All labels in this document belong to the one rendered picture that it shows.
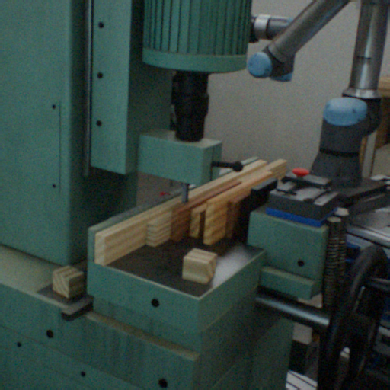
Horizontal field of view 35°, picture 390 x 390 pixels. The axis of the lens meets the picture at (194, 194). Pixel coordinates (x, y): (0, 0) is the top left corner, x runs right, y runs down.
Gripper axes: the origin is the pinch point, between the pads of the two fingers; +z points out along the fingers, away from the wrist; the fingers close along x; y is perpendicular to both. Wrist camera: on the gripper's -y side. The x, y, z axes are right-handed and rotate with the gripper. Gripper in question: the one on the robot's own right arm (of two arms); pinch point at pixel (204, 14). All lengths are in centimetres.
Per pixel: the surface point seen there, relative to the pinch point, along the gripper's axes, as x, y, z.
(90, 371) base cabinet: -121, 38, -51
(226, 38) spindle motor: -96, -15, -62
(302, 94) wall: 231, 93, 57
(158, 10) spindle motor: -99, -18, -52
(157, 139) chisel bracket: -98, 4, -50
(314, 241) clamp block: -94, 17, -79
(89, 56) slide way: -100, -10, -38
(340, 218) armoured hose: -87, 15, -81
